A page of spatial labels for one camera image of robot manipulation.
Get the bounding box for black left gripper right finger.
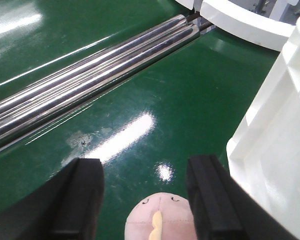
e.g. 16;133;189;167
186;155;295;240

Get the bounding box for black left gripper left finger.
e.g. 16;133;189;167
0;158;105;240

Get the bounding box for pink plush toy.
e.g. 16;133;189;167
124;192;197;240

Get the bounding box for white plastic tote box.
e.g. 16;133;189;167
226;17;300;239

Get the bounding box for steel conveyor rollers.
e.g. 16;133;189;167
0;14;200;147

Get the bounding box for white inner conveyor frame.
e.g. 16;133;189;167
174;0;298;51

